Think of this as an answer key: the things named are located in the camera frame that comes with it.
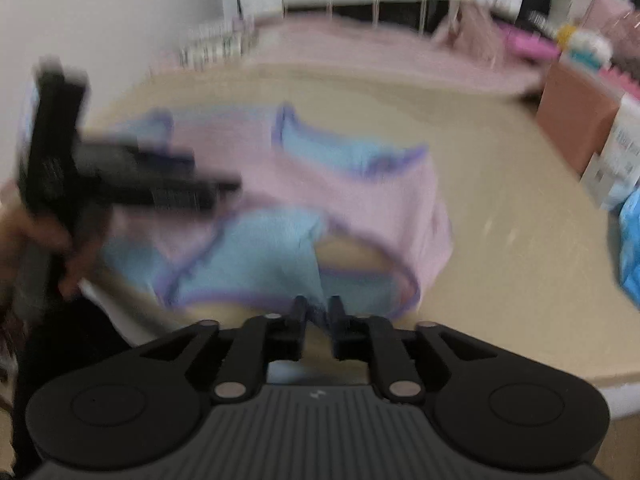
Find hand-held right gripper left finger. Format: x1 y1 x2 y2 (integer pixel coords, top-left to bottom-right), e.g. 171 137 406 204
120 296 308 403

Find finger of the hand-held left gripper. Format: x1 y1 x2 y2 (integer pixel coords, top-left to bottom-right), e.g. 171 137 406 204
134 144 197 174
149 174 242 212

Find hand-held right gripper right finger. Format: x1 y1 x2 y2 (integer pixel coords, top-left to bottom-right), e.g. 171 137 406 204
327 296 511 403

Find pink and blue garment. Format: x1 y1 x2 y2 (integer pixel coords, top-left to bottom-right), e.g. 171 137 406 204
104 104 455 322

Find person's left hand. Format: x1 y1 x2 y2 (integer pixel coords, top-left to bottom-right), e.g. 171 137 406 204
0 205 109 301

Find cream folded cloth green flowers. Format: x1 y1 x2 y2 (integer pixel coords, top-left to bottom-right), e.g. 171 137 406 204
177 30 257 74

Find pink fuzzy blanket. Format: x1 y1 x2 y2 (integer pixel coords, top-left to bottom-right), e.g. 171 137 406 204
150 12 545 100

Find blue plastic packet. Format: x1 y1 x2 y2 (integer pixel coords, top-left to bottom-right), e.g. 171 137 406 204
617 184 640 307

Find white labelled box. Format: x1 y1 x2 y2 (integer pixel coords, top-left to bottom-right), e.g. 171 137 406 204
580 95 640 212

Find terracotta box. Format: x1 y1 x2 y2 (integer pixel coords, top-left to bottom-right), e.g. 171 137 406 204
536 54 627 177

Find pink ribbed cloth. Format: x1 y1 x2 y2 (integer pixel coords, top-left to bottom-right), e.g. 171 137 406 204
431 1 497 63

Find pink flat case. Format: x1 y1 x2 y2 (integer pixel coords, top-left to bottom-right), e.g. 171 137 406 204
504 24 562 63

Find pink bumpy foam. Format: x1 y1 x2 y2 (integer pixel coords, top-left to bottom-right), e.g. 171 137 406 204
595 66 640 93

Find yellow and white plush toy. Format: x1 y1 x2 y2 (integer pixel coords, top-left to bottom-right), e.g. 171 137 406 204
556 24 615 72

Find stack of white boxes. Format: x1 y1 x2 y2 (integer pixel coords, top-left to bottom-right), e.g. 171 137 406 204
544 0 601 27

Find pink pouch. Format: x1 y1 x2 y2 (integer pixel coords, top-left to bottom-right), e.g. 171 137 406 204
584 0 637 37

